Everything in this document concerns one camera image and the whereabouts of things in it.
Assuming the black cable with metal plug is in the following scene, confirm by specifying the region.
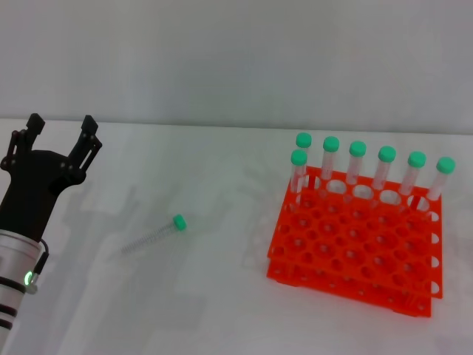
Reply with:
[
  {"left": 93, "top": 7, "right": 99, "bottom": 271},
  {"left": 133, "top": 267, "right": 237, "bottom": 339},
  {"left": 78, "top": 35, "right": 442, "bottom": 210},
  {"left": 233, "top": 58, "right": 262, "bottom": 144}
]
[{"left": 26, "top": 238, "right": 51, "bottom": 296}]

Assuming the clear test tube green cap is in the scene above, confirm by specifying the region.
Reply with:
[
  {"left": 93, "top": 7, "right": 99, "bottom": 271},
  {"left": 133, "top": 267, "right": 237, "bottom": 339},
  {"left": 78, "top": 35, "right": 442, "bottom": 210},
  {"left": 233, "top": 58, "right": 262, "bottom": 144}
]
[
  {"left": 120, "top": 213, "right": 188, "bottom": 256},
  {"left": 370, "top": 146, "right": 397, "bottom": 210},
  {"left": 295, "top": 132, "right": 313, "bottom": 175},
  {"left": 344, "top": 141, "right": 367, "bottom": 203},
  {"left": 398, "top": 151, "right": 427, "bottom": 215},
  {"left": 289, "top": 149, "right": 310, "bottom": 206},
  {"left": 318, "top": 136, "right": 341, "bottom": 200},
  {"left": 424, "top": 157, "right": 456, "bottom": 221}
]

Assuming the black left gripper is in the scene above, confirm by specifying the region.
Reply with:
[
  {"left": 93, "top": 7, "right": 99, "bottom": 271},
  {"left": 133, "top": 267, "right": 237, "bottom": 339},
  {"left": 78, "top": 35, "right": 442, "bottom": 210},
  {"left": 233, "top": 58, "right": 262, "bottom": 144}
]
[{"left": 0, "top": 113, "right": 103, "bottom": 243}]

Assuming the orange plastic test tube rack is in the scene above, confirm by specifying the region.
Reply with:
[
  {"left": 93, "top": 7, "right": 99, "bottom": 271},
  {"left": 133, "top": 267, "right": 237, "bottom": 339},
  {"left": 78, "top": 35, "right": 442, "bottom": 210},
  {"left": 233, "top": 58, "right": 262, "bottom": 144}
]
[{"left": 265, "top": 165, "right": 444, "bottom": 318}]

